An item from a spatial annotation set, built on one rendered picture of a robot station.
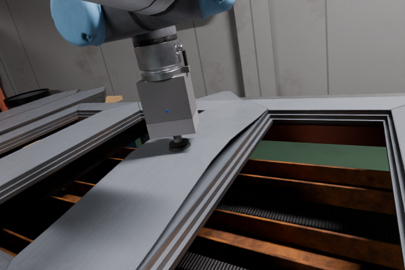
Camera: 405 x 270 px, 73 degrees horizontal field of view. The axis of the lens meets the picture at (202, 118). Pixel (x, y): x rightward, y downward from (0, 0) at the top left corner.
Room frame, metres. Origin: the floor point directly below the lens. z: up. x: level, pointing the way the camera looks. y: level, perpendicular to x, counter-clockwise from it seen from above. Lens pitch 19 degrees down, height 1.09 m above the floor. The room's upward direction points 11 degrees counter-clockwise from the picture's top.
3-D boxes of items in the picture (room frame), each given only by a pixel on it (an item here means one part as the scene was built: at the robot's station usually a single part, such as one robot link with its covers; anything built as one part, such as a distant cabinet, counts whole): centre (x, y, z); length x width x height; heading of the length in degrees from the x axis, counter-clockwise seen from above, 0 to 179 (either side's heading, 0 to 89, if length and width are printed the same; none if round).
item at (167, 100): (0.49, 0.05, 0.97); 0.10 x 0.09 x 0.16; 171
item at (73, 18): (0.39, 0.09, 1.13); 0.11 x 0.11 x 0.08; 59
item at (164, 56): (0.48, 0.05, 1.05); 0.08 x 0.08 x 0.05
